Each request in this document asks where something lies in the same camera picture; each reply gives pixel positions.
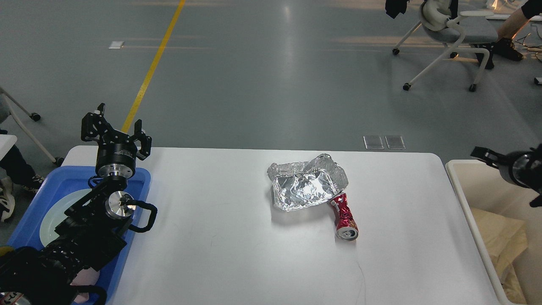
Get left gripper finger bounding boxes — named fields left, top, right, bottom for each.
left=80, top=103, right=115, bottom=144
left=128, top=119, right=152, bottom=160

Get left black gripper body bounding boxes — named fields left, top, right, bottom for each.
left=95, top=141, right=137, bottom=178

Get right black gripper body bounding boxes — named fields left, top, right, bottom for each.
left=498, top=151, right=532, bottom=187

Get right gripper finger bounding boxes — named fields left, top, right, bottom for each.
left=470, top=146, right=506, bottom=170

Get brown paper bag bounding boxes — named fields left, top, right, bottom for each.
left=470, top=208, right=528, bottom=304

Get green plate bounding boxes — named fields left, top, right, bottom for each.
left=39, top=189, right=91, bottom=247

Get pink mug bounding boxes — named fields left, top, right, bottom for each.
left=70, top=268, right=100, bottom=304

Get foil tray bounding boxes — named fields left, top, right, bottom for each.
left=267, top=154, right=349, bottom=212

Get crushed red soda can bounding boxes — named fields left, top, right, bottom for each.
left=329, top=192, right=359, bottom=241

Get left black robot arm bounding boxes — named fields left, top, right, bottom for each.
left=1, top=103, right=158, bottom=305

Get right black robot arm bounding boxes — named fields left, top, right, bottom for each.
left=470, top=144, right=542, bottom=208

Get beige plastic bin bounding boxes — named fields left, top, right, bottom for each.
left=445, top=160, right=542, bottom=305

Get left rolling chair leg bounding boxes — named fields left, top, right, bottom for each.
left=0, top=87, right=64, bottom=167

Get blue plastic tray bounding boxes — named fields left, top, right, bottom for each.
left=8, top=166, right=150, bottom=305

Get white rolling chair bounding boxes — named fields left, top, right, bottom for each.
left=392, top=0, right=498, bottom=92

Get blue mug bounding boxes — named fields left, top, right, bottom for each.
left=0, top=246, right=15, bottom=257

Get seated person white shorts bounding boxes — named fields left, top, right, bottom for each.
left=484, top=0, right=542, bottom=69

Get black garment on chair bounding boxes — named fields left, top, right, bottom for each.
left=384, top=0, right=410, bottom=19

